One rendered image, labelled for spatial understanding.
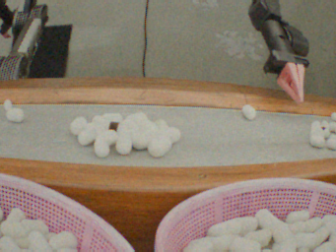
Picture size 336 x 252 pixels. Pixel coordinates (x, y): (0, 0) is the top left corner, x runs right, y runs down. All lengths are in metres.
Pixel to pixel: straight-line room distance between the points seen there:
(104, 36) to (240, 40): 0.89
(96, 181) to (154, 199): 0.06
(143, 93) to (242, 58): 2.18
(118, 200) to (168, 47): 2.36
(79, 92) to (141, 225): 0.38
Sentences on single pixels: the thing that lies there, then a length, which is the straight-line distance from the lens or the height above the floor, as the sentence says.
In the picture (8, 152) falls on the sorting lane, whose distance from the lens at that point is 0.53.
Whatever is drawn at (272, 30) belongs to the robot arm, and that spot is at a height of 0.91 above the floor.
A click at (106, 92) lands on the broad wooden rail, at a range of 0.76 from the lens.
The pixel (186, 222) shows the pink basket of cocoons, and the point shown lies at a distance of 0.38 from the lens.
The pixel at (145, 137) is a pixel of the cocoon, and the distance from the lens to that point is 0.56.
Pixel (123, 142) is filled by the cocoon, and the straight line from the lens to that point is 0.54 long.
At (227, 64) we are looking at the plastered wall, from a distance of 2.88.
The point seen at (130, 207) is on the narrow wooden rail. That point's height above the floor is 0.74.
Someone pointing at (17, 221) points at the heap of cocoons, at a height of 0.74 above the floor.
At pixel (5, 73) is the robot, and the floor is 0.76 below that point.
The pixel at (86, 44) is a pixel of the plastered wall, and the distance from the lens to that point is 2.64.
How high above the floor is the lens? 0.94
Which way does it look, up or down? 17 degrees down
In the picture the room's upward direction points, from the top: 6 degrees clockwise
